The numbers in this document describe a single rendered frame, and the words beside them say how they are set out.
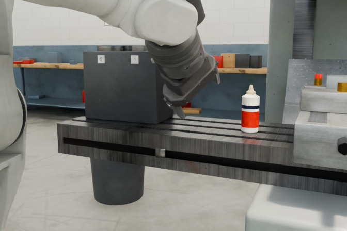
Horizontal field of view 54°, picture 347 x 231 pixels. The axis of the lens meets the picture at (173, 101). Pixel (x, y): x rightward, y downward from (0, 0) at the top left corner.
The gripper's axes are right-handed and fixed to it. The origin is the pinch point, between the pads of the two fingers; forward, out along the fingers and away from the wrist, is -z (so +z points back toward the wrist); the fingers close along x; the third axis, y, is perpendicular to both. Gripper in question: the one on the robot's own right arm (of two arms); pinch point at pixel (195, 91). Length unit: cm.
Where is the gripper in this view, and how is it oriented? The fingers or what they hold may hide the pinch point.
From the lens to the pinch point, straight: 69.0
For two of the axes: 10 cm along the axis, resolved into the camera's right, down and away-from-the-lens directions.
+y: -6.5, -5.2, 5.5
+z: -2.9, -5.0, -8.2
